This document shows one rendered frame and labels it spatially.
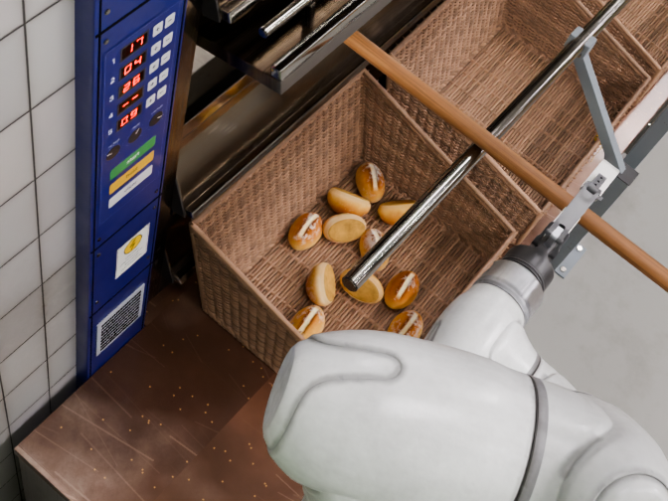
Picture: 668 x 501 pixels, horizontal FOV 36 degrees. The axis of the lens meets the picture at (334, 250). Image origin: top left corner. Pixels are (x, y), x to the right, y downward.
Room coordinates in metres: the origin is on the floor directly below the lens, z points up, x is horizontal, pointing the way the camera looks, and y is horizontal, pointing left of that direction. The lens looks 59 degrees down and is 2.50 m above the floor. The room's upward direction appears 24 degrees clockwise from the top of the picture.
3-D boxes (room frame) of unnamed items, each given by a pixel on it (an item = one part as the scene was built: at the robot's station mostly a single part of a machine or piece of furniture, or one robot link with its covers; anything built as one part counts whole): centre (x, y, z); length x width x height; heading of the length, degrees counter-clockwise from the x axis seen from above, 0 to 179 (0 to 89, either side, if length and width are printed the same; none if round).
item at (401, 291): (1.13, -0.17, 0.62); 0.10 x 0.07 x 0.06; 168
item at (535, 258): (0.85, -0.27, 1.31); 0.09 x 0.07 x 0.08; 163
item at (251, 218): (1.12, -0.04, 0.72); 0.56 x 0.49 x 0.28; 163
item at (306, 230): (1.17, 0.07, 0.62); 0.10 x 0.07 x 0.05; 170
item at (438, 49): (1.71, -0.23, 0.72); 0.56 x 0.49 x 0.28; 164
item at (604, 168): (0.98, -0.31, 1.38); 0.07 x 0.03 x 0.01; 163
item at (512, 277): (0.78, -0.25, 1.31); 0.09 x 0.06 x 0.09; 73
